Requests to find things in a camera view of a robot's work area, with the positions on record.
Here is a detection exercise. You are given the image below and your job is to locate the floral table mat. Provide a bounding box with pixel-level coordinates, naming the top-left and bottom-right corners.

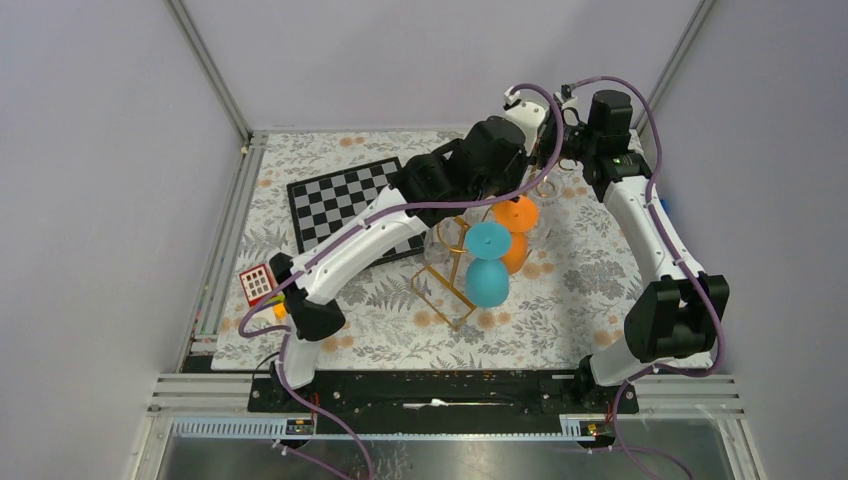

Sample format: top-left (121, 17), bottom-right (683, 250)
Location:
top-left (235, 131), bottom-right (642, 370)

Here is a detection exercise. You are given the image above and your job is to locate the teal wine glass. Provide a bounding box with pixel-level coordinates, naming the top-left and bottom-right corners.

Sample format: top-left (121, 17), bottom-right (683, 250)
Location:
top-left (465, 221), bottom-right (512, 308)

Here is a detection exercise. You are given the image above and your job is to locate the round clear wine glass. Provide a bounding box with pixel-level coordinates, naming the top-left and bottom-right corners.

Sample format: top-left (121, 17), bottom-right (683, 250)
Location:
top-left (526, 175), bottom-right (564, 250)

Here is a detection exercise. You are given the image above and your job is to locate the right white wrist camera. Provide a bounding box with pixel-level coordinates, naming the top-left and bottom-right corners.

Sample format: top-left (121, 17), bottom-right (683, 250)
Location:
top-left (559, 84), bottom-right (579, 122)

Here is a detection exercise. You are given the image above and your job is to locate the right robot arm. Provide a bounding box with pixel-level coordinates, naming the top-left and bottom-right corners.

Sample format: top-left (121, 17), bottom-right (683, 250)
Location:
top-left (538, 89), bottom-right (730, 412)

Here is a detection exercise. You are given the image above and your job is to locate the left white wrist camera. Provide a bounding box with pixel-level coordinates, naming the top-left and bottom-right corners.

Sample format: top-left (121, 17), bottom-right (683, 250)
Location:
top-left (503, 89), bottom-right (549, 151)

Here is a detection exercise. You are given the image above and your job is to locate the black white chessboard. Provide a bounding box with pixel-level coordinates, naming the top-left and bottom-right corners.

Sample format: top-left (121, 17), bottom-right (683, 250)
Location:
top-left (286, 157), bottom-right (401, 253)

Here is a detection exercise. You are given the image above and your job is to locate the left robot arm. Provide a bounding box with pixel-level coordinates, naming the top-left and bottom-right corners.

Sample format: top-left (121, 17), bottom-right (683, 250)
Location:
top-left (269, 116), bottom-right (538, 411)

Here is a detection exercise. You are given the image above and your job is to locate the colourful toy block house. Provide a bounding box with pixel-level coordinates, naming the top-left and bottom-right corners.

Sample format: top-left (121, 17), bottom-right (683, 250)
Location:
top-left (237, 264), bottom-right (287, 323)

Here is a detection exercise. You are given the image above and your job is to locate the clear champagne flute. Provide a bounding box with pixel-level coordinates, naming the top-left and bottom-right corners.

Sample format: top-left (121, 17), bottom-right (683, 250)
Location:
top-left (423, 216), bottom-right (468, 265)

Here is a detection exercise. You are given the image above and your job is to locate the orange wine glass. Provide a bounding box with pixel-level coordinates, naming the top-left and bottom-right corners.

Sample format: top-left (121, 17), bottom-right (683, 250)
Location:
top-left (492, 196), bottom-right (539, 275)

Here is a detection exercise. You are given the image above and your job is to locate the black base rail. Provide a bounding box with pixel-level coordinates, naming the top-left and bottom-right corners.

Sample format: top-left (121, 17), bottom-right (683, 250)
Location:
top-left (246, 367), bottom-right (637, 439)

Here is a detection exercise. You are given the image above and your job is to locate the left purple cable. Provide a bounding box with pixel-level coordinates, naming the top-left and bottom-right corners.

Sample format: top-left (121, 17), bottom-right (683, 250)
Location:
top-left (237, 82), bottom-right (566, 480)

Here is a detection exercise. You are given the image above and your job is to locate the gold wire glass rack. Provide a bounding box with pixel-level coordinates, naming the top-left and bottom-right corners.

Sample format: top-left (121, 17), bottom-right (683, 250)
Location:
top-left (410, 161), bottom-right (567, 331)

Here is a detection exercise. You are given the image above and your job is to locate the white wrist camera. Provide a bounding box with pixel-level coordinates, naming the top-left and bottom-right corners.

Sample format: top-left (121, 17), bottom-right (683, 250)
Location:
top-left (503, 89), bottom-right (549, 151)
top-left (559, 84), bottom-right (579, 122)

